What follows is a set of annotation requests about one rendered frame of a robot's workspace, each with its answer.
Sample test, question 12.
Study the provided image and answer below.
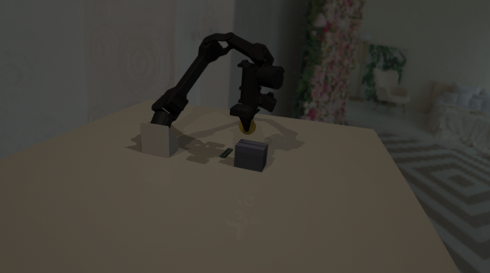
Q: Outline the thin gold coin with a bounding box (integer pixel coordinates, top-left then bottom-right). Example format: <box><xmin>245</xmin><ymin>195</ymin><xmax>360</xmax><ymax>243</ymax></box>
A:
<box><xmin>239</xmin><ymin>120</ymin><xmax>256</xmax><ymax>135</ymax></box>

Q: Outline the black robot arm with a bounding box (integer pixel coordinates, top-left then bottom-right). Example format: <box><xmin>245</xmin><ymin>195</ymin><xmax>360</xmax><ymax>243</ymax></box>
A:
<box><xmin>150</xmin><ymin>33</ymin><xmax>285</xmax><ymax>128</ymax></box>

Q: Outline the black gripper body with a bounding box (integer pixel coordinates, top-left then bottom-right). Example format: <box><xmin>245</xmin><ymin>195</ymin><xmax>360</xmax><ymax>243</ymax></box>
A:
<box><xmin>230</xmin><ymin>83</ymin><xmax>262</xmax><ymax>118</ymax></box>

